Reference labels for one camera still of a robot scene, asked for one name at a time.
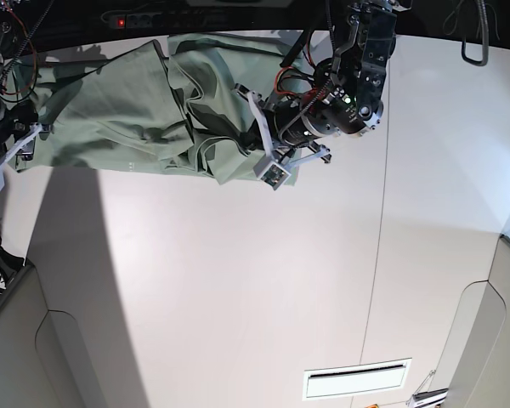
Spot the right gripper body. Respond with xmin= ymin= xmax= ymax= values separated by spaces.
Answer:
xmin=0 ymin=105 xmax=39 ymax=159

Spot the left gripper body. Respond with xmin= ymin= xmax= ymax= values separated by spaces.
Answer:
xmin=234 ymin=82 xmax=332 ymax=168

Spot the light green T-shirt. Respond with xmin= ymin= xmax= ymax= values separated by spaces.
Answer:
xmin=11 ymin=34 xmax=288 ymax=184

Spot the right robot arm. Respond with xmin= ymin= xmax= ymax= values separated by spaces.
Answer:
xmin=0 ymin=1 xmax=54 ymax=160

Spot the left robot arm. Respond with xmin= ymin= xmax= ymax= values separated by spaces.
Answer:
xmin=235 ymin=1 xmax=411 ymax=167

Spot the black power strip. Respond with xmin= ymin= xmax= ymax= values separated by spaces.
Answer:
xmin=100 ymin=13 xmax=230 ymax=30

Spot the grey left side cabinet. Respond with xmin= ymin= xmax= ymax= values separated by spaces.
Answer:
xmin=0 ymin=263 xmax=154 ymax=408

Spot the grey cabinet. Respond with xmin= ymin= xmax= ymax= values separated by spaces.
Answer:
xmin=430 ymin=235 xmax=510 ymax=407
xmin=0 ymin=263 xmax=154 ymax=408

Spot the white slotted panel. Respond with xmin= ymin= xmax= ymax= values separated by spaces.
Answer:
xmin=303 ymin=358 xmax=412 ymax=401

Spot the grey right side cabinet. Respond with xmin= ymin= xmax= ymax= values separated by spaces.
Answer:
xmin=430 ymin=235 xmax=510 ymax=407

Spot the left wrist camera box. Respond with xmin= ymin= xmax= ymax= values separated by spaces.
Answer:
xmin=253 ymin=156 xmax=292 ymax=190

